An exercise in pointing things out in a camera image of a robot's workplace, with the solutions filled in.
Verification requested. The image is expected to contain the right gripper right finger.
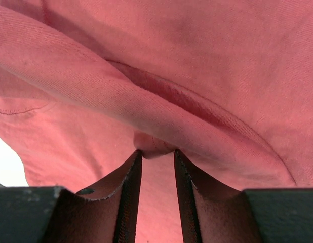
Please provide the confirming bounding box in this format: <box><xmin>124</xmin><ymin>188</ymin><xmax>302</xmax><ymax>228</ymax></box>
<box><xmin>174</xmin><ymin>150</ymin><xmax>313</xmax><ymax>242</ymax></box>

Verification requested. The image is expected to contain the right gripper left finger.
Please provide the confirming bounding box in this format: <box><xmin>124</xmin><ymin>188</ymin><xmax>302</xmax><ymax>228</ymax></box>
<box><xmin>0</xmin><ymin>151</ymin><xmax>142</xmax><ymax>242</ymax></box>

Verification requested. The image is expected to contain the salmon pink t shirt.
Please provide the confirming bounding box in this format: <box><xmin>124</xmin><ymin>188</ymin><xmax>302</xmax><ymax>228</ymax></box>
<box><xmin>0</xmin><ymin>1</ymin><xmax>313</xmax><ymax>242</ymax></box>

